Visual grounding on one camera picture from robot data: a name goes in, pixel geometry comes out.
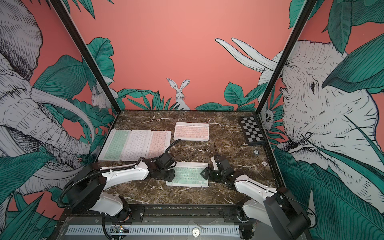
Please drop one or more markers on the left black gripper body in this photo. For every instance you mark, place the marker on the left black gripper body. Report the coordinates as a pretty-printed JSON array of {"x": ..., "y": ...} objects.
[{"x": 168, "y": 176}]

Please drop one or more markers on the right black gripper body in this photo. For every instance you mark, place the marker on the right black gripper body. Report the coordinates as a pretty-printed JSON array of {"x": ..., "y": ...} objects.
[{"x": 215, "y": 175}]

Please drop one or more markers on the white keyboard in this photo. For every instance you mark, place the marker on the white keyboard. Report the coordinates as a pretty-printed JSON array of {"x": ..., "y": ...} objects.
[{"x": 137, "y": 145}]

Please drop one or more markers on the green keyboard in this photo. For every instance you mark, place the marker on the green keyboard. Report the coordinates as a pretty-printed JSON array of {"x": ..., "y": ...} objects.
[
  {"x": 114, "y": 146},
  {"x": 188, "y": 174}
]

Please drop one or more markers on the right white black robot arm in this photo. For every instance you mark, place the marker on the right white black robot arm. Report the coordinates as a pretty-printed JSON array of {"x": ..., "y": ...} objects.
[{"x": 269, "y": 205}]

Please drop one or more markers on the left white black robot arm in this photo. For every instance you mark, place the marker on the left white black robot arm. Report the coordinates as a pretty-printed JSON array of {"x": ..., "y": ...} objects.
[{"x": 87, "y": 190}]

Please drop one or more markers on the black white checkerboard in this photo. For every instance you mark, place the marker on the black white checkerboard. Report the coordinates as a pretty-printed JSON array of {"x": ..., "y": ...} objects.
[{"x": 252, "y": 133}]

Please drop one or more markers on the round silver lock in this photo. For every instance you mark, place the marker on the round silver lock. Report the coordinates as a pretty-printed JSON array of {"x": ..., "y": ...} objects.
[{"x": 196, "y": 232}]

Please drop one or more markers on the small electronics board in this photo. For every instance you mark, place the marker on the small electronics board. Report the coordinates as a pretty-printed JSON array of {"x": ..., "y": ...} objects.
[{"x": 120, "y": 230}]

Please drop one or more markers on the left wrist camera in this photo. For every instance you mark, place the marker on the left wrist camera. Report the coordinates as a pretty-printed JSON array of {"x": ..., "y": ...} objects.
[{"x": 165, "y": 161}]

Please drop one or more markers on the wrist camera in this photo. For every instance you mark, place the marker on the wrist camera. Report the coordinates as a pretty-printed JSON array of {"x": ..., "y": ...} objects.
[
  {"x": 165, "y": 161},
  {"x": 220, "y": 163}
]

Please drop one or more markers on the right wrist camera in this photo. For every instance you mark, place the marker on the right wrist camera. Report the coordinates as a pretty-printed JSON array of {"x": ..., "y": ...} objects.
[{"x": 220, "y": 163}]

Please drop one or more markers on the black front mounting rail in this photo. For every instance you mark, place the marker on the black front mounting rail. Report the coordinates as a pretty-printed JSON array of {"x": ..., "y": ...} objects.
[{"x": 227, "y": 213}]

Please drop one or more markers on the white slotted cable duct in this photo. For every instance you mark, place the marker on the white slotted cable duct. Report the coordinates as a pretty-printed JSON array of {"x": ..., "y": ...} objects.
[{"x": 158, "y": 230}]

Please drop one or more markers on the right black frame post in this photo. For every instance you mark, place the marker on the right black frame post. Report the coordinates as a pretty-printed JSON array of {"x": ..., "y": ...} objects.
[{"x": 299, "y": 25}]

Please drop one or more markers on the black frame post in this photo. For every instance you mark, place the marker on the black frame post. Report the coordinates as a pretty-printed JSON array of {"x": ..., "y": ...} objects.
[
  {"x": 64, "y": 15},
  {"x": 299, "y": 25}
]

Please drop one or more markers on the left black frame post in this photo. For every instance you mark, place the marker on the left black frame post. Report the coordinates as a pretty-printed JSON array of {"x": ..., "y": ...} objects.
[{"x": 64, "y": 15}]

